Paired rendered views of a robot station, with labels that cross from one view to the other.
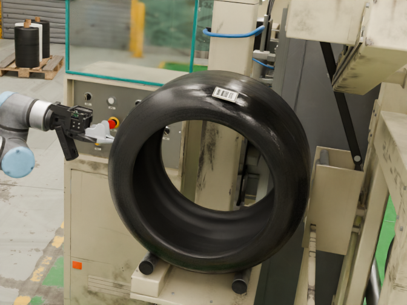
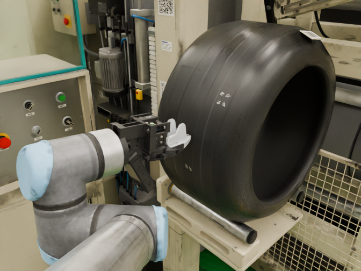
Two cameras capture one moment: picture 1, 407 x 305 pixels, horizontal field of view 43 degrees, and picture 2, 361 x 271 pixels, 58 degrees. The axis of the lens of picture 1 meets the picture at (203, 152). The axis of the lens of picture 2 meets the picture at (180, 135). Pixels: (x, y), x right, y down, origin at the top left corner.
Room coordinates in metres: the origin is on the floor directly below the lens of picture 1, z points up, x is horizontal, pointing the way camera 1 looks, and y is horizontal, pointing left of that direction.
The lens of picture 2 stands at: (1.03, 0.84, 1.58)
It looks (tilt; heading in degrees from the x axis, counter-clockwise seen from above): 26 degrees down; 307
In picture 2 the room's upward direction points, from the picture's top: straight up
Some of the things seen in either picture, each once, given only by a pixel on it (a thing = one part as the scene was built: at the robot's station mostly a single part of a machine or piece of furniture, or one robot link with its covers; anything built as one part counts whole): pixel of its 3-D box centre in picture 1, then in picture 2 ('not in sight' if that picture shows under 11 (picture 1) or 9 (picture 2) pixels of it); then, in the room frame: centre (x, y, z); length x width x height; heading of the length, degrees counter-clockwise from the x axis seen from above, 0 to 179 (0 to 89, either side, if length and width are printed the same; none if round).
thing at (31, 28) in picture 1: (31, 45); not in sight; (7.77, 2.77, 0.38); 1.20 x 0.80 x 0.76; 8
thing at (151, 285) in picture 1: (161, 256); (207, 224); (1.47, 0.10, 0.83); 0.36 x 0.09 x 0.06; 170
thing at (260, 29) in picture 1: (234, 31); not in sight; (1.70, -0.06, 1.56); 0.19 x 0.19 x 0.06; 80
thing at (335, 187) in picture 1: (330, 198); not in sight; (1.59, -0.45, 1.05); 0.20 x 0.15 x 0.30; 170
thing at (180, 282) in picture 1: (201, 275); (232, 214); (1.44, -0.03, 0.80); 0.37 x 0.36 x 0.02; 80
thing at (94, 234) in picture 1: (132, 201); (28, 213); (2.26, 0.32, 0.63); 0.56 x 0.41 x 1.27; 80
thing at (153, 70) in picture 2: not in sight; (159, 93); (1.79, -0.05, 1.19); 0.05 x 0.04 x 0.48; 80
